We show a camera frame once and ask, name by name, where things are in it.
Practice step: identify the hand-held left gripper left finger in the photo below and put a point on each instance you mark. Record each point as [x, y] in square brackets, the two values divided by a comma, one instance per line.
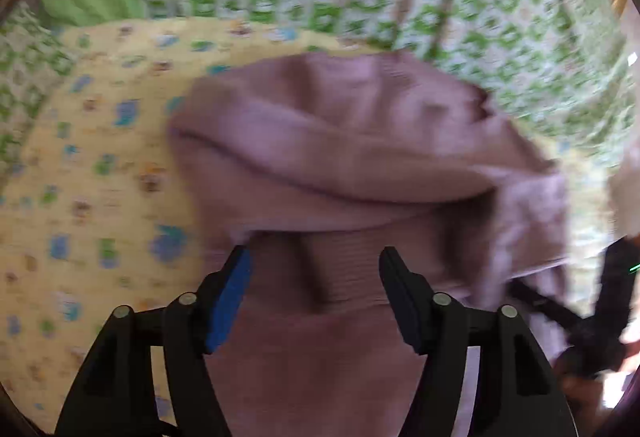
[234, 289]

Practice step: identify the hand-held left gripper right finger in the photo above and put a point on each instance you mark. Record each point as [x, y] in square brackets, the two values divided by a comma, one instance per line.
[400, 297]

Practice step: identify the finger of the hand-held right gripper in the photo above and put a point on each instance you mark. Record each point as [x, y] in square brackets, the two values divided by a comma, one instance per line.
[542, 304]

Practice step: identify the purple knit sweater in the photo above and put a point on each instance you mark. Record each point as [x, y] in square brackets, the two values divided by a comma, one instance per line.
[350, 157]

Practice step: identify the yellow bear print quilt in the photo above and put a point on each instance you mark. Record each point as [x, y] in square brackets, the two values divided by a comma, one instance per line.
[90, 177]

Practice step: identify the green checkered pillow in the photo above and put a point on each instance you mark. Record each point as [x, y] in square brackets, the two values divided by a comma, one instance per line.
[30, 62]

